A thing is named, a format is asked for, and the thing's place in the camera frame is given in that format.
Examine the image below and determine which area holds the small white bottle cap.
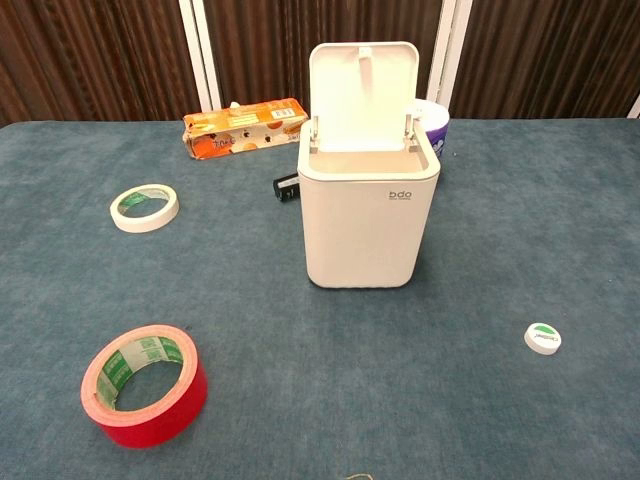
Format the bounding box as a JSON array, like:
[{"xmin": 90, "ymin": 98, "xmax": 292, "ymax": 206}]
[{"xmin": 523, "ymin": 322, "xmax": 564, "ymax": 357}]

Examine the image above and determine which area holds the orange cardboard box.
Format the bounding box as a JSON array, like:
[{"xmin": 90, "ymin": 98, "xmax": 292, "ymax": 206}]
[{"xmin": 182, "ymin": 96, "xmax": 308, "ymax": 161}]

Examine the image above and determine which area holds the blue felt table mat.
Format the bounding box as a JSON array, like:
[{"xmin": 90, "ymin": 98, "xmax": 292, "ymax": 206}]
[{"xmin": 0, "ymin": 117, "xmax": 640, "ymax": 480}]

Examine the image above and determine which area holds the cream masking tape roll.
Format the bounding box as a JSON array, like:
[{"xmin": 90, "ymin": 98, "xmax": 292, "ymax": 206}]
[{"xmin": 109, "ymin": 183, "xmax": 180, "ymax": 234}]

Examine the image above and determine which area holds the red duct tape roll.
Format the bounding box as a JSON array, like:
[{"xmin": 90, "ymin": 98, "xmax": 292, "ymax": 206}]
[{"xmin": 80, "ymin": 323, "xmax": 209, "ymax": 449}]

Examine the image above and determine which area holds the brown ribbed partition panel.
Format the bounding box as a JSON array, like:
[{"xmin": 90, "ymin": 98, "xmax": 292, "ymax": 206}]
[
  {"xmin": 203, "ymin": 0, "xmax": 446, "ymax": 109},
  {"xmin": 449, "ymin": 0, "xmax": 640, "ymax": 120},
  {"xmin": 0, "ymin": 0, "xmax": 201, "ymax": 127}
]

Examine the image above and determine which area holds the toilet paper roll purple wrap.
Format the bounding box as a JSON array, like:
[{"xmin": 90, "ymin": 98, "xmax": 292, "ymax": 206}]
[{"xmin": 410, "ymin": 98, "xmax": 451, "ymax": 160}]

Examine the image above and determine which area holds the small black rectangular block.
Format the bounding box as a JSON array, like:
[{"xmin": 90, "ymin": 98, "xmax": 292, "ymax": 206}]
[{"xmin": 272, "ymin": 170, "xmax": 301, "ymax": 205}]

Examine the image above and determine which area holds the white square plastic container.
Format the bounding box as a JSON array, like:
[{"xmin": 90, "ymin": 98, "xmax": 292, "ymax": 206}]
[{"xmin": 296, "ymin": 40, "xmax": 442, "ymax": 290}]

